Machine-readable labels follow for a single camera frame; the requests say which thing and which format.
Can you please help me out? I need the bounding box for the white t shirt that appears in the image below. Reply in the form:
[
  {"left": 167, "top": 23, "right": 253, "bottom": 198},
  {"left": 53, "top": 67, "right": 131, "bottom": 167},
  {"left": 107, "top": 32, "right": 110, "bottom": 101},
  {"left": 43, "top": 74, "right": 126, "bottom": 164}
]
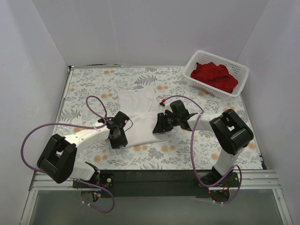
[{"left": 118, "top": 87, "right": 168, "bottom": 148}]

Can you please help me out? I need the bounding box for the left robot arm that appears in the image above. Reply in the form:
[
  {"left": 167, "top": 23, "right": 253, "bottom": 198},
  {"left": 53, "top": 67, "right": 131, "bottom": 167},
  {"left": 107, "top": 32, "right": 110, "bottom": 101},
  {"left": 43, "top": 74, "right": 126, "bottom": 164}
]
[{"left": 37, "top": 111, "right": 130, "bottom": 188}]

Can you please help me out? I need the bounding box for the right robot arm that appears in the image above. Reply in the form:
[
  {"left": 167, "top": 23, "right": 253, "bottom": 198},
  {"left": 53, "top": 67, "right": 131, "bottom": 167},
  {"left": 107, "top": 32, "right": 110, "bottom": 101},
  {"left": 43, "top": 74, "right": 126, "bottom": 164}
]
[{"left": 153, "top": 100, "right": 254, "bottom": 188}]

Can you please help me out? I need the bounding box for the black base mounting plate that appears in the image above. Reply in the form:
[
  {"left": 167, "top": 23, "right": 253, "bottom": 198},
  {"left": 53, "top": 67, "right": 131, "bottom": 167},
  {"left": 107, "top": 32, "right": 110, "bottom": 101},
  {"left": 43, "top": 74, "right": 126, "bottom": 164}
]
[{"left": 72, "top": 169, "right": 240, "bottom": 197}]

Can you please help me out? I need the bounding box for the floral patterned table mat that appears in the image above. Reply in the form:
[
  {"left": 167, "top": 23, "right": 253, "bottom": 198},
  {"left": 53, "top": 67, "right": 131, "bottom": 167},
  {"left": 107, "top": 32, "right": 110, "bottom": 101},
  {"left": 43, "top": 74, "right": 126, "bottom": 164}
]
[{"left": 55, "top": 67, "right": 249, "bottom": 170}]

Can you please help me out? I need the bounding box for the red t shirt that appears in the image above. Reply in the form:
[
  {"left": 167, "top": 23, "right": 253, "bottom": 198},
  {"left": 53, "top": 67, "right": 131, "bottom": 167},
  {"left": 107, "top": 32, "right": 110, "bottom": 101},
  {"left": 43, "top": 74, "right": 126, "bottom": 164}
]
[{"left": 191, "top": 62, "right": 239, "bottom": 93}]

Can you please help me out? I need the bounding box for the white plastic laundry basket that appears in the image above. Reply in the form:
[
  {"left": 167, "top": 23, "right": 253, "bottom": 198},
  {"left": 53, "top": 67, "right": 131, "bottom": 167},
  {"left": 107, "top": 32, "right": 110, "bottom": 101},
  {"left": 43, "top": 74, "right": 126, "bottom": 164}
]
[{"left": 183, "top": 50, "right": 249, "bottom": 100}]

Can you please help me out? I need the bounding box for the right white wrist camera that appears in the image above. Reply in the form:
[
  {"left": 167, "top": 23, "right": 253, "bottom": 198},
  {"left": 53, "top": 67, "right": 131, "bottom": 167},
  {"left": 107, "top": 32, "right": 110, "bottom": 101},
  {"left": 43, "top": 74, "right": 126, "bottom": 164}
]
[{"left": 159, "top": 99, "right": 172, "bottom": 114}]

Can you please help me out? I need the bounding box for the aluminium frame rail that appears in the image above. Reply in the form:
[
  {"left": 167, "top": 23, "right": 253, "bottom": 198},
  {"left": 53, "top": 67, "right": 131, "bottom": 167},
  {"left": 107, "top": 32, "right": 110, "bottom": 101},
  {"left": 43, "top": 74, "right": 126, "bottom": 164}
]
[{"left": 21, "top": 170, "right": 292, "bottom": 225}]

